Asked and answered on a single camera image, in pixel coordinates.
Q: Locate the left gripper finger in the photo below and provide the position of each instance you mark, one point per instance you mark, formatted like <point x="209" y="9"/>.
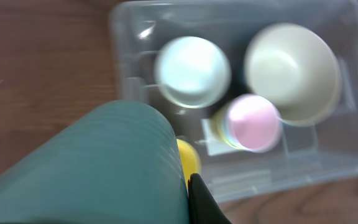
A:
<point x="202" y="207"/>

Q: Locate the yellow cup front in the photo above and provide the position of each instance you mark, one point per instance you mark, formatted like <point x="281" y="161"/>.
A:
<point x="190" y="159"/>

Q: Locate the mint green cup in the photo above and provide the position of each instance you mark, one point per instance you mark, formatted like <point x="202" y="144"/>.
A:
<point x="118" y="164"/>

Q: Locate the pink cup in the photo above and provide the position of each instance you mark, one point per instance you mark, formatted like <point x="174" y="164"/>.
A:
<point x="254" y="122"/>

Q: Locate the small white bowl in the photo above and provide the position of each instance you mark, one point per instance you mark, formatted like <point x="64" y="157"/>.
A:
<point x="192" y="72"/>

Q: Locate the large beige bowl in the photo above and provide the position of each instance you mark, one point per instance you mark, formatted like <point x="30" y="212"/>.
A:
<point x="296" y="70"/>

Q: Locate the white label in container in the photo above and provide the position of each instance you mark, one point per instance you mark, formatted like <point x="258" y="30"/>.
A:
<point x="214" y="145"/>

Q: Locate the clear plastic storage container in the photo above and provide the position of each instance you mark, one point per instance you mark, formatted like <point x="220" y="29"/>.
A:
<point x="322" y="152"/>

